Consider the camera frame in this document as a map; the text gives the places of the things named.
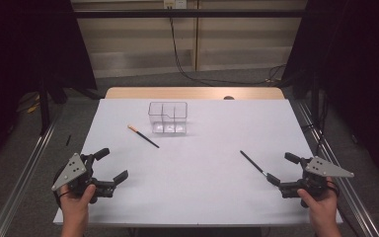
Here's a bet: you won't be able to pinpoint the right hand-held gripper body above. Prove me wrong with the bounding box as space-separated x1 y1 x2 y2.
277 156 355 209

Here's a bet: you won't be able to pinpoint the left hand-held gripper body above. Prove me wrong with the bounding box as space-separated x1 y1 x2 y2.
51 152 116 204

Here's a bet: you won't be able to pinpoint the black pen with silver band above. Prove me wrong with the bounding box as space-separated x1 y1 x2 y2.
239 150 268 178

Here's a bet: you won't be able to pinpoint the black pencil with orange end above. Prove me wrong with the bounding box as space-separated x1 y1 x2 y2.
127 124 161 149

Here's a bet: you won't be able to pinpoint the clear plastic divided container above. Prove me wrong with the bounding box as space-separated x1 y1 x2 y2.
148 101 189 134

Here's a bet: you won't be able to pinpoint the person's right hand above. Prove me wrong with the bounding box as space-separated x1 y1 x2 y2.
296 177 341 219

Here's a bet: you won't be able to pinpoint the person's left hand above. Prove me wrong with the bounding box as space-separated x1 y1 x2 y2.
59 183 97 215

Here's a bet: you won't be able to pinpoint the white table cover sheet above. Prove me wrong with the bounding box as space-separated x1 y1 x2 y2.
52 98 343 228

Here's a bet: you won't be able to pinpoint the black curtain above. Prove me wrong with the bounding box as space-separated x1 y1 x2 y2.
0 0 98 176
280 0 379 181

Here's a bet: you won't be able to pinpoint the black floor cables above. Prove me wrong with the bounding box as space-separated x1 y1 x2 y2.
301 121 328 156

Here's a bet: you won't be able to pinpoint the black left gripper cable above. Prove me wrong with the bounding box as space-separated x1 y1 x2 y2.
52 186 72 209

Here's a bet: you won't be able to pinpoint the metal floor rail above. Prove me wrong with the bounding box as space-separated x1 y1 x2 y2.
292 98 379 237
0 107 65 237

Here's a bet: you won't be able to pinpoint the black stand post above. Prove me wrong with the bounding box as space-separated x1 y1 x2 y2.
38 77 51 136

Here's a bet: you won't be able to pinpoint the long black wall cable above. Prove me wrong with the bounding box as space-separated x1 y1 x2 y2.
168 7 287 86

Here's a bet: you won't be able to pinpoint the black horizontal frame bar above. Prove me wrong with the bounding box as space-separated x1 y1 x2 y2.
73 9 308 19

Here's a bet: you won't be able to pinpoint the white wall socket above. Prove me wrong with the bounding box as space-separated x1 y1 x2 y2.
163 0 189 10

